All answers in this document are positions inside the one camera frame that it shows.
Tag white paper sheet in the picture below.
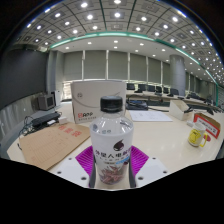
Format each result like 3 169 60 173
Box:
128 109 174 123

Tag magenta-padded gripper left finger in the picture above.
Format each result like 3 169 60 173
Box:
54 145 98 190

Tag clear bottle with black cap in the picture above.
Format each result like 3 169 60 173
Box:
89 95 135 186

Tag grey box monitor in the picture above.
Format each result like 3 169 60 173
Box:
36 93 56 111

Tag black power strip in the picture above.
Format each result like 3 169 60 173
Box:
31 111 62 128

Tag brown paper envelope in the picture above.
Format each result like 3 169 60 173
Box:
18 121 92 171

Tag group of round ceiling lights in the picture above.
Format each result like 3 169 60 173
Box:
24 0 224 86

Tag row of black office chairs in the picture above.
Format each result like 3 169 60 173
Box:
126 83 216 103

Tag white mug with yellow handle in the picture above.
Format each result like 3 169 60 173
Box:
187 121 209 148

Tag open brown box, red side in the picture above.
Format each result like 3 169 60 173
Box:
193 112 222 140

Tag large white cardboard box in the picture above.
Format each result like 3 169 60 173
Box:
70 79 128 125

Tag black desk telephone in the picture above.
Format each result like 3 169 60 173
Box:
125 99 149 111

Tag long curved conference desk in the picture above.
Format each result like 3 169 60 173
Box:
125 89 224 113

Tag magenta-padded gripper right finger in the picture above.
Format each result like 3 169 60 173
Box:
128 145 169 190

